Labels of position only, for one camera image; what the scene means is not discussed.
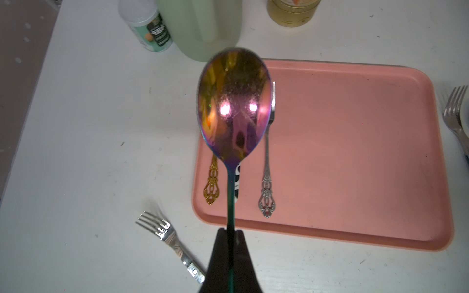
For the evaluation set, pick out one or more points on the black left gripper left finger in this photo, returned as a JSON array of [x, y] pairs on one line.
[[216, 280]]

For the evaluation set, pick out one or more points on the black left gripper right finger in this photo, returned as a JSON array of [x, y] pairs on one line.
[[245, 280]]

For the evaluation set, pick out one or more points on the grey speckled handle fork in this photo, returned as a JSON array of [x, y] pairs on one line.
[[166, 232]]

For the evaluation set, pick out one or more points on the silver ornate handle fork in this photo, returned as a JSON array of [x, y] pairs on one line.
[[266, 202]]

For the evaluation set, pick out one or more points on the gold ornate fork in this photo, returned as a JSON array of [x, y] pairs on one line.
[[211, 190]]

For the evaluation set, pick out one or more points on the cow pattern handle spoon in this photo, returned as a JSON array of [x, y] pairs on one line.
[[237, 182]]

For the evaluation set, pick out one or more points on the iridescent rainbow spoon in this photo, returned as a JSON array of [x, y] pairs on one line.
[[233, 108]]

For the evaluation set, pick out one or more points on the teal handle fork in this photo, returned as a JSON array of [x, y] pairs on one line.
[[452, 118]]

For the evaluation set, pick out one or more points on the pink plastic tray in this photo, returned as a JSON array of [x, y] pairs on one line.
[[355, 155]]

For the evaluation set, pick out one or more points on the green thermos jug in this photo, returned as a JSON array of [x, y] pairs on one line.
[[202, 28]]

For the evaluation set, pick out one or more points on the round gold tin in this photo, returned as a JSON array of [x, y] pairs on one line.
[[292, 13]]

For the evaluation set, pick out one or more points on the small green labelled can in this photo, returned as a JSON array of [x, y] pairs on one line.
[[146, 23]]

